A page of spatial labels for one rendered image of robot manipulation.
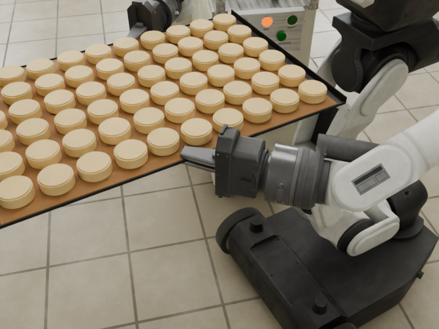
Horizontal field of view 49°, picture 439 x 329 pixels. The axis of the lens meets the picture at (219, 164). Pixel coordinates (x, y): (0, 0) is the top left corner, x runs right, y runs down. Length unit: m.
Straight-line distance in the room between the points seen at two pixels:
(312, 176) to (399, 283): 1.06
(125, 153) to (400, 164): 0.39
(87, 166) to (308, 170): 0.31
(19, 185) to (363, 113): 0.75
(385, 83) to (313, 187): 0.51
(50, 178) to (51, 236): 1.32
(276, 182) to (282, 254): 0.98
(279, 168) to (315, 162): 0.05
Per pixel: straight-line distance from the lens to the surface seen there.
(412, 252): 1.79
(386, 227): 1.62
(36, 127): 0.82
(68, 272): 1.90
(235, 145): 0.70
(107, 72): 0.93
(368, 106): 1.14
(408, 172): 0.67
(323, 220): 1.32
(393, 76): 1.14
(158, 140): 0.75
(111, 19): 3.50
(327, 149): 0.70
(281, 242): 1.67
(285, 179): 0.68
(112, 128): 0.78
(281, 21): 1.57
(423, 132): 0.71
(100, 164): 0.72
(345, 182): 0.66
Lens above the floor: 1.50
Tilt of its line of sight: 43 degrees down
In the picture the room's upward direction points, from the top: straight up
